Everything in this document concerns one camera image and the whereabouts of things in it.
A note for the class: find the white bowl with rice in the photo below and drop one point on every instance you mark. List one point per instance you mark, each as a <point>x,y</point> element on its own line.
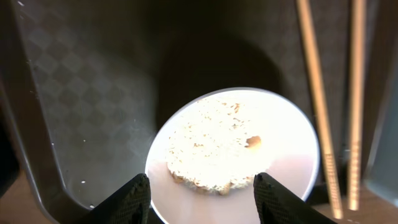
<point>290,152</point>

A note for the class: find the dark brown serving tray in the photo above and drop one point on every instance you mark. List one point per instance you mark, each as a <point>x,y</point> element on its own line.
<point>87,85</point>

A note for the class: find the wooden chopstick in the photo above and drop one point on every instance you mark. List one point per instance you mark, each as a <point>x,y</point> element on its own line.
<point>320,106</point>
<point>356,95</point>

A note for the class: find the rice leftovers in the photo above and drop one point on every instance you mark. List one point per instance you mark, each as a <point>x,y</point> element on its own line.
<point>216,146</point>

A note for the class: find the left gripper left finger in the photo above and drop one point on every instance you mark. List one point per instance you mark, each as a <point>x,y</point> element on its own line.
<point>128,205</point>

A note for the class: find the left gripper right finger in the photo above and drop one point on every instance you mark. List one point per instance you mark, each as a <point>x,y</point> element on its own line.
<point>278,205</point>

